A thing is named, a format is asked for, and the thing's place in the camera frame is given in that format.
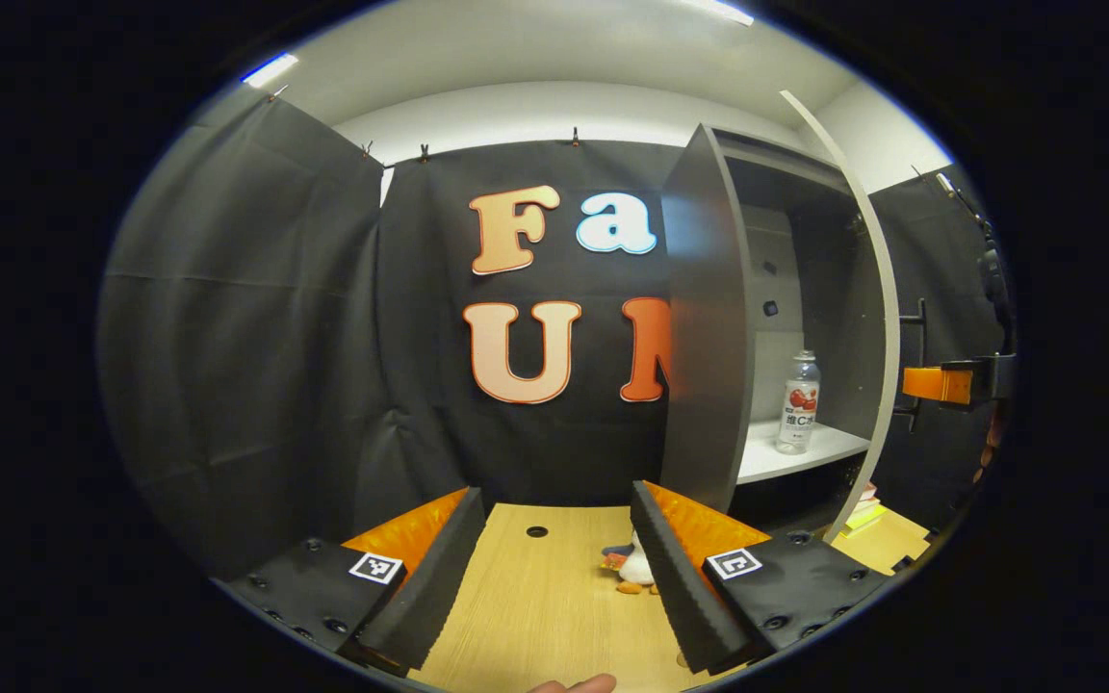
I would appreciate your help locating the black backdrop cloth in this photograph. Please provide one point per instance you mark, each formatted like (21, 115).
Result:
(256, 337)

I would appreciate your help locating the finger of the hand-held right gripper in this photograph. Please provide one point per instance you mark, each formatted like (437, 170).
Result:
(935, 385)

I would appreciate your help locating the red book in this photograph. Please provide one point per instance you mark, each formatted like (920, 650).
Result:
(868, 493)

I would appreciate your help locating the clear bottle with red label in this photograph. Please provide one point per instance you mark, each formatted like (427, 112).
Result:
(797, 414)

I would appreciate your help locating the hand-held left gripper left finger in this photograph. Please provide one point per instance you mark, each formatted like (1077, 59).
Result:
(439, 577)

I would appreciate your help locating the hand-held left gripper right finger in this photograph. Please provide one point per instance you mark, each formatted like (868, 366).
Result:
(680, 587)

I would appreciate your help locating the grey cabinet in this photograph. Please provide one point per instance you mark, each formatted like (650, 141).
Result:
(709, 337)

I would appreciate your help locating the penguin plush toy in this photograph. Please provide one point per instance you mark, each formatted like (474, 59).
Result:
(633, 570)

